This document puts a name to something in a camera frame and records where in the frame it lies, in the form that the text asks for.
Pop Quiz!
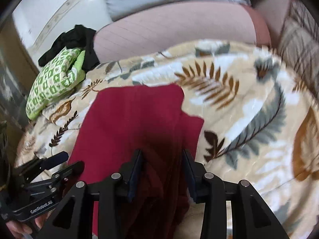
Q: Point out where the dark red garment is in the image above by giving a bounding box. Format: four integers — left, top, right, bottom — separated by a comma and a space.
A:
69, 85, 204, 238

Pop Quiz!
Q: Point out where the green white patterned pillow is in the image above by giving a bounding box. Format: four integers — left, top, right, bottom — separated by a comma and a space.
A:
25, 48, 85, 120

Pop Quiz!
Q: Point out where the striped beige quilt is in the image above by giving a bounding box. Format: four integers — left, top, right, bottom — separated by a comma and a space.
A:
278, 0, 318, 98

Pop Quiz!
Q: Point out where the person's left hand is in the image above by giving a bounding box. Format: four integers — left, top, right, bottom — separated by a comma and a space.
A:
6, 213, 50, 238

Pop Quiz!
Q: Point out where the black garment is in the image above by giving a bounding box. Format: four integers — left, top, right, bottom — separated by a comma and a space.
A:
38, 25, 100, 73

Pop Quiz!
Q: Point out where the white ornate headboard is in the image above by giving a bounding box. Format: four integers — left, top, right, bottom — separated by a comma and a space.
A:
12, 0, 112, 65

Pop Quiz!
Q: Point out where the leaf patterned beige blanket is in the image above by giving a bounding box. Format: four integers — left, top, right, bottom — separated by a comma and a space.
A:
15, 39, 318, 238

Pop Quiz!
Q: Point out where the pink quilted cushion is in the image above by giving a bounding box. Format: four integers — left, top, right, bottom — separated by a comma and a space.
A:
94, 1, 271, 63

